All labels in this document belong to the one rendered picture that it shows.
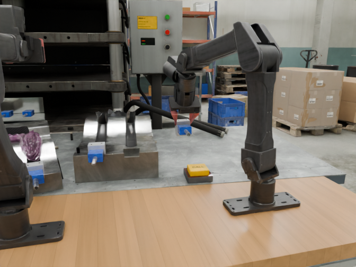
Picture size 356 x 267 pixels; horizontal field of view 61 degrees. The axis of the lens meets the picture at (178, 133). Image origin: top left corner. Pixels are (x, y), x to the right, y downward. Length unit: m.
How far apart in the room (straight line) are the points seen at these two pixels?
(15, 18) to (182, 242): 0.65
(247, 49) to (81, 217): 0.57
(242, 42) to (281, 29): 7.85
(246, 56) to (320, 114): 4.10
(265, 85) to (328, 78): 4.05
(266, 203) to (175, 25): 1.24
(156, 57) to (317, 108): 3.36
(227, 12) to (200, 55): 7.20
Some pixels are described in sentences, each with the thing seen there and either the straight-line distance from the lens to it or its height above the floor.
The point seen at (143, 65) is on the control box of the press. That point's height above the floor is 1.12.
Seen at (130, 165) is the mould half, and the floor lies 0.85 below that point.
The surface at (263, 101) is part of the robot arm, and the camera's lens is 0.76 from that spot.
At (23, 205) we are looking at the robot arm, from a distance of 0.72.
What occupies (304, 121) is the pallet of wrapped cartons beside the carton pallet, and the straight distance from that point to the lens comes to 4.70.
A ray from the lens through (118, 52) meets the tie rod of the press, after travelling 1.65.
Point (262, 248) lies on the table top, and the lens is 0.70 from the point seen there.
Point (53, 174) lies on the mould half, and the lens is 0.95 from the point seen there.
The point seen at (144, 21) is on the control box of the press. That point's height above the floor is 1.35.
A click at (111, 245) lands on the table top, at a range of 0.70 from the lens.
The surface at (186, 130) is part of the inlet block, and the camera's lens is 1.03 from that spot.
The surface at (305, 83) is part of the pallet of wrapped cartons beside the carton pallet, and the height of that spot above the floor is 0.77.
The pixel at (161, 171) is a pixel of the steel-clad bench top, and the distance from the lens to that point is 1.03.
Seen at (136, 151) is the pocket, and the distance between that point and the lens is 1.00.
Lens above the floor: 1.19
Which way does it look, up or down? 15 degrees down
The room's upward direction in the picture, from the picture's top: straight up
